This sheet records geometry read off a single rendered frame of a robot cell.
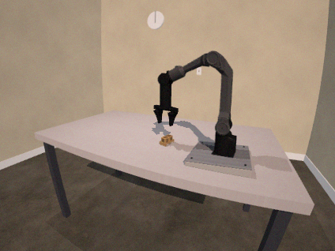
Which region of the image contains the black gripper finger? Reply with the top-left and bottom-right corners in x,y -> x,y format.
167,111 -> 178,126
153,108 -> 163,123

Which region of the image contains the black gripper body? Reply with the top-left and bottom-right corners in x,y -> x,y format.
154,98 -> 179,113

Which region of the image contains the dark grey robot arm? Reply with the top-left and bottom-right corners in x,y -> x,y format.
158,51 -> 236,158

